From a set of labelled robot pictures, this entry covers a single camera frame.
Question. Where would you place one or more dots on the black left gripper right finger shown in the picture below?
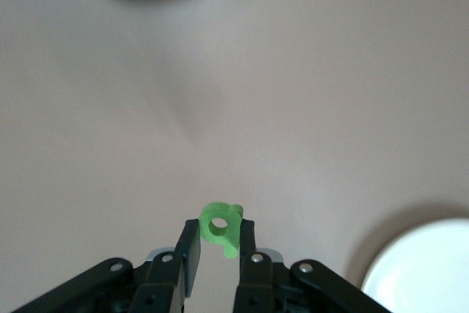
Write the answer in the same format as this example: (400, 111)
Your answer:
(256, 283)

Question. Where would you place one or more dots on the green foam letter q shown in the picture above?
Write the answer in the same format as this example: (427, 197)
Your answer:
(231, 239)

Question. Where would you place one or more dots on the beige plate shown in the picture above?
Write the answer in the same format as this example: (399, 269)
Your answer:
(421, 272)

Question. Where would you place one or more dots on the brown table mat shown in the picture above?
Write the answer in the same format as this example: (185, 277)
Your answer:
(234, 89)

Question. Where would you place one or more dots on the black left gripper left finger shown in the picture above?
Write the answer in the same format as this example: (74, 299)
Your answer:
(161, 283)

